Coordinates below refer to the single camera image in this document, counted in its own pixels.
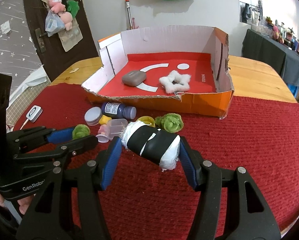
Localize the white fluffy star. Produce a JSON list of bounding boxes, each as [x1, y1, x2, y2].
[[159, 70, 191, 94]]

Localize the dark covered side table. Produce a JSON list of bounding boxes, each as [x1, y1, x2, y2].
[[242, 29, 299, 87]]

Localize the red table cloth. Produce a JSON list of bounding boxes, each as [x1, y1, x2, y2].
[[13, 83, 299, 240]]

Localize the silver pole with orange cap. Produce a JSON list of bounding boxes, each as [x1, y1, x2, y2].
[[125, 0, 133, 30]]

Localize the orange cardboard box tray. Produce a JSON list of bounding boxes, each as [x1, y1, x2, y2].
[[82, 25, 234, 118]]

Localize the dark brown door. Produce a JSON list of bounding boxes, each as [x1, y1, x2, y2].
[[23, 0, 98, 81]]

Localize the yellow plastic lid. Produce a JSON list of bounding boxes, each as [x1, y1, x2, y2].
[[137, 116, 155, 127]]

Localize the plastic bag on door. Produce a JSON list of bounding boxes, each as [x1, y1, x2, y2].
[[45, 10, 65, 37]]

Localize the dark blue bottle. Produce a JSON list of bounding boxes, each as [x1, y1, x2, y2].
[[101, 102, 137, 120]]

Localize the green plush on door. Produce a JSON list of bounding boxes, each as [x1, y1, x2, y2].
[[66, 0, 80, 18]]

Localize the door handle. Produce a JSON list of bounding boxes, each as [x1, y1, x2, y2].
[[35, 28, 47, 53]]

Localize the white round jar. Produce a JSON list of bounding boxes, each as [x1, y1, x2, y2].
[[84, 107, 103, 126]]

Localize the large green plush ball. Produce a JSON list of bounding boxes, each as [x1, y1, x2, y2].
[[155, 113, 184, 133]]

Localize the person's left hand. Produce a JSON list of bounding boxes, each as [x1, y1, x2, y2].
[[0, 194, 35, 215]]

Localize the small paper tag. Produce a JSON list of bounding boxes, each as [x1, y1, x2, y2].
[[70, 68, 79, 74]]

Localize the pink plush pig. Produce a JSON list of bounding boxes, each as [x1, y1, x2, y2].
[[48, 0, 73, 31]]

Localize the white square charger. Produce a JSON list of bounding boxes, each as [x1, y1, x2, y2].
[[20, 105, 43, 130]]

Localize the grey rounded case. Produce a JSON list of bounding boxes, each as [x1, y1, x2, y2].
[[121, 70, 147, 87]]

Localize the small green plush ball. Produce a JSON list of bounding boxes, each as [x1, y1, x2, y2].
[[72, 124, 90, 140]]

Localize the blonde pink doll figure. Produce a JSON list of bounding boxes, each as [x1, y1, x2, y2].
[[96, 115, 112, 143]]

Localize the black and white cloth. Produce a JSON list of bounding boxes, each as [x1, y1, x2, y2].
[[120, 121, 180, 171]]

